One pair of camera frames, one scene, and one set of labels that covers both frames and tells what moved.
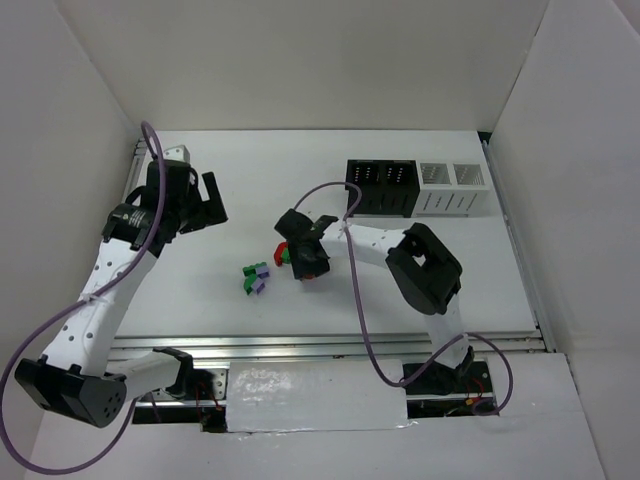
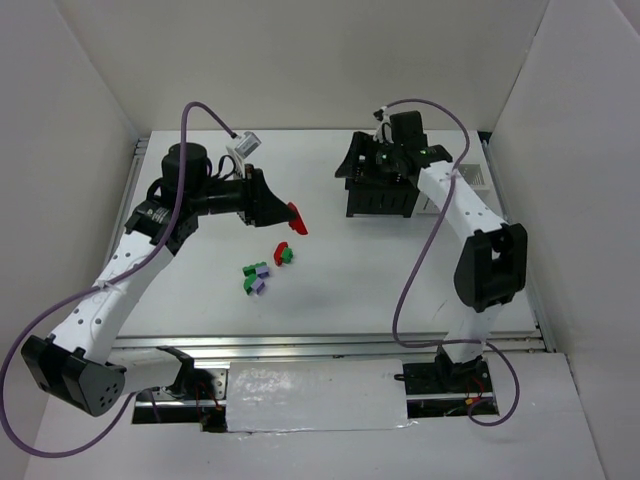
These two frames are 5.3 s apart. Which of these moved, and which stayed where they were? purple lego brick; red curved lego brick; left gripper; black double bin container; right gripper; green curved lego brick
Moved: left gripper; right gripper
Stayed: purple lego brick; black double bin container; green curved lego brick; red curved lego brick
